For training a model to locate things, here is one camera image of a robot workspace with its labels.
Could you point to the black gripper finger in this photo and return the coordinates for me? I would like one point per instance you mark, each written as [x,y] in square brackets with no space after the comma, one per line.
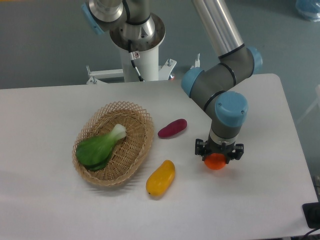
[201,148]
[234,152]

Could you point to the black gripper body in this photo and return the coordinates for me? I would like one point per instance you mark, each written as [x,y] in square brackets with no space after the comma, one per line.
[215,148]

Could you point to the orange fruit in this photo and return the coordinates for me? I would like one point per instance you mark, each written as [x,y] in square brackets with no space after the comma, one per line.
[215,161]

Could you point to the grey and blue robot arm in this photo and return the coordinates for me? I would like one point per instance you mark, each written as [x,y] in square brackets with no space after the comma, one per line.
[211,90]

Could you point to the purple sweet potato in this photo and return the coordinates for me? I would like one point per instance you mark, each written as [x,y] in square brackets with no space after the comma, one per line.
[173,128]

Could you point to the yellow mango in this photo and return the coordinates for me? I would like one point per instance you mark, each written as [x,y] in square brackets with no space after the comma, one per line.
[161,179]

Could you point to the woven wicker basket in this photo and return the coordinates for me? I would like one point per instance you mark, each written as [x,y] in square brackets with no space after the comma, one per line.
[129,152]

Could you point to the black device at table edge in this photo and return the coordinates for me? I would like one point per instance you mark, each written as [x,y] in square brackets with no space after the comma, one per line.
[311,213]

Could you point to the green bok choy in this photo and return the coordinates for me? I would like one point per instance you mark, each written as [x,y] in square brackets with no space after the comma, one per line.
[95,152]

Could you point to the blue bag in corner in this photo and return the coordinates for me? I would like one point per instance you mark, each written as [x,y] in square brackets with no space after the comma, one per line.
[308,9]

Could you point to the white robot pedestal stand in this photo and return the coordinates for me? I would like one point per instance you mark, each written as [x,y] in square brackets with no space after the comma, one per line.
[138,46]

